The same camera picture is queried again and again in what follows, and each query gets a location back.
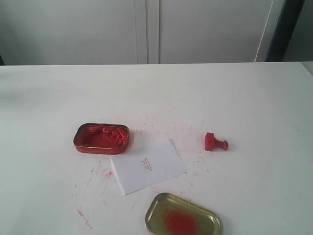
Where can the dark vertical post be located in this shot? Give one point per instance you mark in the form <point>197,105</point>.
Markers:
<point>284,29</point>

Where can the white paper sheet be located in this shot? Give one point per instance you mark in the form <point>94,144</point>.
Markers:
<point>147,165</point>

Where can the gold tin lid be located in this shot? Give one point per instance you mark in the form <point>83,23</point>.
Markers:
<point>171,215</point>

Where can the white cabinet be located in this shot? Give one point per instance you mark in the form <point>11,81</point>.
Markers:
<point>77,32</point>

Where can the red stamp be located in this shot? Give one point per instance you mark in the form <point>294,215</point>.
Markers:
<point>211,143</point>

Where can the red ink paste tin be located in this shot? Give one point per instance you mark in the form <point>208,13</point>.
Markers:
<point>102,138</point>

